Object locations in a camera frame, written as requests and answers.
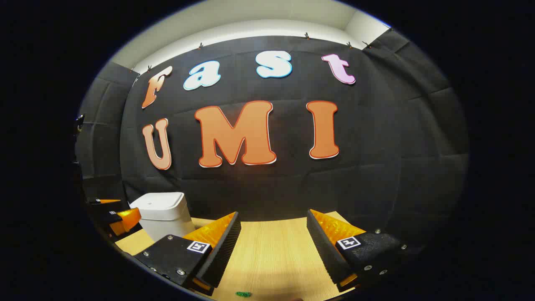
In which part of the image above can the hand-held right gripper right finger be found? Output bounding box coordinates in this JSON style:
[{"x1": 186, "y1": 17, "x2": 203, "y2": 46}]
[{"x1": 306, "y1": 209, "x2": 408, "y2": 292}]

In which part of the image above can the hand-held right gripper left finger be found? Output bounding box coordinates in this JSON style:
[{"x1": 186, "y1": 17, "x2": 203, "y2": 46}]
[{"x1": 133, "y1": 211, "x2": 242, "y2": 296}]

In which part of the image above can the white desktop garbage bin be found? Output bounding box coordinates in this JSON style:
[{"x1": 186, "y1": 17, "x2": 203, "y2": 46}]
[{"x1": 129, "y1": 192, "x2": 197, "y2": 242}]

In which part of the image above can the wooden desktop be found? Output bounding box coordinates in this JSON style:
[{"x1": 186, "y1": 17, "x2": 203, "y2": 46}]
[{"x1": 115, "y1": 211, "x2": 364, "y2": 301}]

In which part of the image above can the black backdrop cloth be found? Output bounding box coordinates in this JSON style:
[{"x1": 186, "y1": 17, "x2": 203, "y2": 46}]
[{"x1": 74, "y1": 29, "x2": 471, "y2": 251}]

